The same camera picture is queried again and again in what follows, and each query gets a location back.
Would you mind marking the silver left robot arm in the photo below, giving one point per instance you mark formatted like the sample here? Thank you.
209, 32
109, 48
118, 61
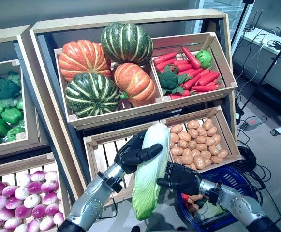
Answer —
92, 200

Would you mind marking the white counter table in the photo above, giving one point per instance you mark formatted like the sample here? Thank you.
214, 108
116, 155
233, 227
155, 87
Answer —
258, 48

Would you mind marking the white green napa cabbage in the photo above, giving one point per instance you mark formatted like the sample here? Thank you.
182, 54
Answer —
152, 174

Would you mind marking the wooden display shelf frame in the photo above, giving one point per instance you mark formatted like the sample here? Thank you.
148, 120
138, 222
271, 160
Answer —
0, 36
130, 19

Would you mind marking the black five-finger right hand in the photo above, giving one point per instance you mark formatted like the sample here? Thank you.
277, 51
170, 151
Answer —
186, 181

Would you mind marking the green striped pumpkin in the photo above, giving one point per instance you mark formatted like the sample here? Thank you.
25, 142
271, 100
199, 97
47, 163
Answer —
127, 43
92, 95

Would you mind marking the black router with antennas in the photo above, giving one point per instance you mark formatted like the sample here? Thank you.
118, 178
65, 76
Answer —
249, 27

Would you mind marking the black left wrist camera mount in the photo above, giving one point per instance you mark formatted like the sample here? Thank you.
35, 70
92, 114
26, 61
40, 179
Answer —
116, 184

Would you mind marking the dark green broccoli head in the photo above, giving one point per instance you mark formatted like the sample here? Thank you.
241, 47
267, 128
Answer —
14, 77
2, 89

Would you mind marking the tan potato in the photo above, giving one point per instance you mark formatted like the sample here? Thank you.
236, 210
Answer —
207, 125
211, 131
216, 159
196, 198
184, 136
193, 133
223, 153
176, 129
193, 124
199, 162
174, 137

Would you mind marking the red bell pepper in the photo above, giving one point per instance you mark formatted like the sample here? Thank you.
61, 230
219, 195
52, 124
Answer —
185, 198

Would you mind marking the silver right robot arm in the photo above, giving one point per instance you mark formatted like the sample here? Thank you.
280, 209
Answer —
241, 207

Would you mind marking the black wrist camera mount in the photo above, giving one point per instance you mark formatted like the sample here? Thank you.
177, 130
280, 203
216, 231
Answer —
214, 193
116, 184

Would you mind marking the pale white vegetable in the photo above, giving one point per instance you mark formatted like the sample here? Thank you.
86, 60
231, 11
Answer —
215, 210

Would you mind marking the glass door display fridge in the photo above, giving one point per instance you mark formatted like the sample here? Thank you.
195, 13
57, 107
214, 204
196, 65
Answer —
227, 14

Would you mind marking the black tripod stand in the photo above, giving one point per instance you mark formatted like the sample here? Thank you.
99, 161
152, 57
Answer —
267, 72

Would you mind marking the blue plastic shopping basket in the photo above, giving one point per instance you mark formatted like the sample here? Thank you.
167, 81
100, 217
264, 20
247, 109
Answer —
237, 178

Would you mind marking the grey power strip red switch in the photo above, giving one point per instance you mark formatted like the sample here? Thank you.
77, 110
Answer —
251, 123

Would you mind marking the oblong orange pumpkin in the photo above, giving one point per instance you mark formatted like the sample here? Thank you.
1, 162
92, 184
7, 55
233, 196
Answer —
135, 84

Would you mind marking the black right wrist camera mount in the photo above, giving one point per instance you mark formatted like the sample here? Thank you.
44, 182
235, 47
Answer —
214, 193

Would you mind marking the light wooden slat crate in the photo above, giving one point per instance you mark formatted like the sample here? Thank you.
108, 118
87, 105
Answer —
90, 157
218, 53
30, 116
118, 113
229, 145
17, 165

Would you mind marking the round orange ribbed pumpkin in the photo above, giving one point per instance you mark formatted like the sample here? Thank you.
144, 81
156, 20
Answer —
82, 60

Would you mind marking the dark green leafy broccoli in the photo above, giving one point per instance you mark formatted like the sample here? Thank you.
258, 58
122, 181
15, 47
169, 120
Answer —
168, 79

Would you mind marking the black five-finger left hand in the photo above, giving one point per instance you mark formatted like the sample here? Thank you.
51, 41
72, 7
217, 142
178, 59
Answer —
128, 157

